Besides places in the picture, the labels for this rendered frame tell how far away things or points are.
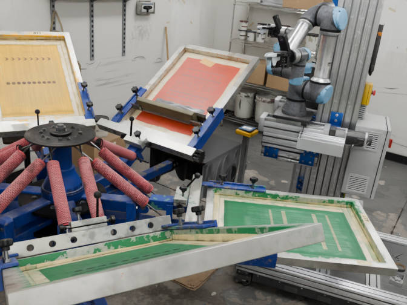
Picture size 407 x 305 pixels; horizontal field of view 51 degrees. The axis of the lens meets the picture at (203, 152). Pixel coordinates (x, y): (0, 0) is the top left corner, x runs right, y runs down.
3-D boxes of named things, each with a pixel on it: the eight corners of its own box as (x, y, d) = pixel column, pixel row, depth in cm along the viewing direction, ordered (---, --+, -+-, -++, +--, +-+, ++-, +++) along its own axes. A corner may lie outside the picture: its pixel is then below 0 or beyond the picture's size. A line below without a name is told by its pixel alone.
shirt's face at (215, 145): (190, 127, 320) (190, 127, 320) (241, 143, 299) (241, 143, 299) (148, 144, 282) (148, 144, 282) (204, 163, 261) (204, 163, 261)
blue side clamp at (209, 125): (217, 114, 251) (215, 105, 245) (225, 116, 248) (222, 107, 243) (190, 151, 236) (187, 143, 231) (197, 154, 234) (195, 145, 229)
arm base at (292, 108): (307, 112, 272) (310, 97, 268) (304, 118, 259) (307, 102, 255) (283, 108, 276) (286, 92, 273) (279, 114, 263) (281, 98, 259)
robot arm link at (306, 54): (311, 64, 229) (314, 48, 226) (299, 66, 222) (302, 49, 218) (298, 62, 234) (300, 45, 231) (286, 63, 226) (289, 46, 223)
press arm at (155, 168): (201, 149, 305) (202, 141, 303) (208, 152, 302) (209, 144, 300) (60, 219, 207) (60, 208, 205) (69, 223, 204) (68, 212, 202)
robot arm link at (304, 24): (305, -2, 245) (261, 66, 236) (322, 0, 238) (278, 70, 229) (311, 13, 254) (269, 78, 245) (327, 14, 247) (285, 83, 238)
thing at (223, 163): (226, 181, 314) (231, 140, 301) (236, 185, 310) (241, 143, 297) (189, 205, 277) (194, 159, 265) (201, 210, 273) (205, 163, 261)
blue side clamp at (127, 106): (143, 94, 277) (140, 86, 272) (149, 95, 275) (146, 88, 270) (115, 126, 263) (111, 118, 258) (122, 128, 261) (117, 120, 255)
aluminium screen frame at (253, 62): (184, 47, 298) (183, 43, 296) (260, 62, 271) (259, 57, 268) (115, 126, 261) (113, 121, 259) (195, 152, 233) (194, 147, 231)
